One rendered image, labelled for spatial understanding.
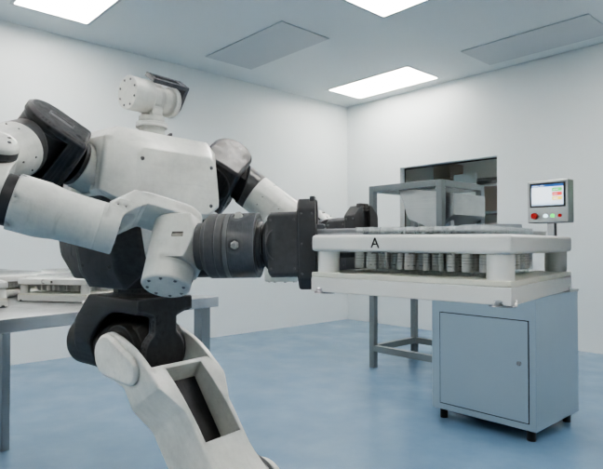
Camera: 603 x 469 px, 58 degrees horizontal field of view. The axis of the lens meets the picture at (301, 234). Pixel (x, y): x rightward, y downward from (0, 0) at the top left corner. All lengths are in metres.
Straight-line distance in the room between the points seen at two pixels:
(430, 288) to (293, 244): 0.20
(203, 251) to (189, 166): 0.40
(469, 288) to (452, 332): 2.69
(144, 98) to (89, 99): 4.44
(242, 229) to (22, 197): 0.26
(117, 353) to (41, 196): 0.45
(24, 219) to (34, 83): 4.71
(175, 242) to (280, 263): 0.14
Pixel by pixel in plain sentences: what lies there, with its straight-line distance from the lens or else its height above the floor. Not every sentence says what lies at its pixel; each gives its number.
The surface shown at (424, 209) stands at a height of 1.28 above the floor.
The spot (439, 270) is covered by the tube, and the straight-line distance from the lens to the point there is 0.63.
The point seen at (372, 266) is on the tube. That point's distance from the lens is 0.67.
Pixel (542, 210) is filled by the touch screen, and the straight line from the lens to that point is 3.41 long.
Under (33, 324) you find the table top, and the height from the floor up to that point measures 0.82.
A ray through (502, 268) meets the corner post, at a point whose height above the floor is 0.99.
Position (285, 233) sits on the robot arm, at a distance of 0.70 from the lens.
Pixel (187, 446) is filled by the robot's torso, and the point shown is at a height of 0.67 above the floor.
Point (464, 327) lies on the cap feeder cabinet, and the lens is 3.22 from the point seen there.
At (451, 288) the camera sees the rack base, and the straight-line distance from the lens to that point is 0.58.
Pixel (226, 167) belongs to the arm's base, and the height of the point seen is 1.19.
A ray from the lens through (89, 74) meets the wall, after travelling 5.62.
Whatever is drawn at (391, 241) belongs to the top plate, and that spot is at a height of 1.02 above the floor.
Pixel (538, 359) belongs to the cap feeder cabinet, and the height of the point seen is 0.43.
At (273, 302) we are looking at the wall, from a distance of 6.56.
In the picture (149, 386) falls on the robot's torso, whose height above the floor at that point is 0.76.
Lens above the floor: 1.02
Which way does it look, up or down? 1 degrees up
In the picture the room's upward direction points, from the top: straight up
